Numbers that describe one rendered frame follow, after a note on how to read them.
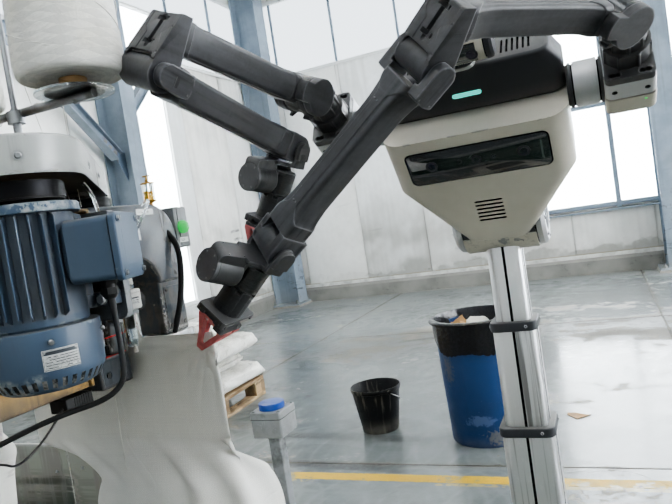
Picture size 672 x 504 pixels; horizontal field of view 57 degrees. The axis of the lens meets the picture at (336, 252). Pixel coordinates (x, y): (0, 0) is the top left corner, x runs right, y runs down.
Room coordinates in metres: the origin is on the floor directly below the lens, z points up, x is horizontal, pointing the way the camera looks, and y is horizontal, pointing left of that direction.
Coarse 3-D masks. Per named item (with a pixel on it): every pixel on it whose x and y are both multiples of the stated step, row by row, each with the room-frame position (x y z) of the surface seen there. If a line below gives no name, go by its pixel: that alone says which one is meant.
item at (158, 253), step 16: (112, 208) 1.19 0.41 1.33; (128, 208) 1.23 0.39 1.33; (144, 224) 1.27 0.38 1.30; (160, 224) 1.32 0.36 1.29; (144, 240) 1.26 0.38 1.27; (160, 240) 1.31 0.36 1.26; (144, 256) 1.25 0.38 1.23; (160, 256) 1.30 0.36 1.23; (176, 256) 1.35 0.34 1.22; (144, 272) 1.29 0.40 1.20; (160, 272) 1.29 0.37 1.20; (176, 272) 1.34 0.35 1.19; (144, 288) 1.30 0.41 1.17; (160, 288) 1.29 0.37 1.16; (176, 288) 1.33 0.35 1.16; (160, 304) 1.29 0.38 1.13; (176, 304) 1.33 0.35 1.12; (144, 320) 1.31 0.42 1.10; (160, 320) 1.29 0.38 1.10; (112, 352) 1.14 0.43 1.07
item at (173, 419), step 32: (160, 352) 1.18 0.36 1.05; (192, 352) 1.14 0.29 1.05; (128, 384) 1.22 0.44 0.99; (160, 384) 1.18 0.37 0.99; (192, 384) 1.15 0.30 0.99; (96, 416) 1.26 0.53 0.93; (128, 416) 1.23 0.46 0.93; (160, 416) 1.19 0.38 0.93; (192, 416) 1.15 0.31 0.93; (224, 416) 1.13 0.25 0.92; (64, 448) 1.30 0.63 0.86; (96, 448) 1.25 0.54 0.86; (128, 448) 1.22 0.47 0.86; (160, 448) 1.19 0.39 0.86; (192, 448) 1.15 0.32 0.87; (224, 448) 1.13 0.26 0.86; (128, 480) 1.17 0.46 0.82; (160, 480) 1.14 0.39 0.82; (192, 480) 1.10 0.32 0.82; (224, 480) 1.10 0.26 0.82; (256, 480) 1.13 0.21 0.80
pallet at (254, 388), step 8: (256, 376) 4.75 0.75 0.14; (248, 384) 4.55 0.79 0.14; (256, 384) 4.66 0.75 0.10; (264, 384) 4.77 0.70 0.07; (232, 392) 4.38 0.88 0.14; (248, 392) 4.67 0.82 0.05; (256, 392) 4.64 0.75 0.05; (264, 392) 4.76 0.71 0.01; (248, 400) 4.56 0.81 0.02; (232, 408) 4.40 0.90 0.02; (240, 408) 4.41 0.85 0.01
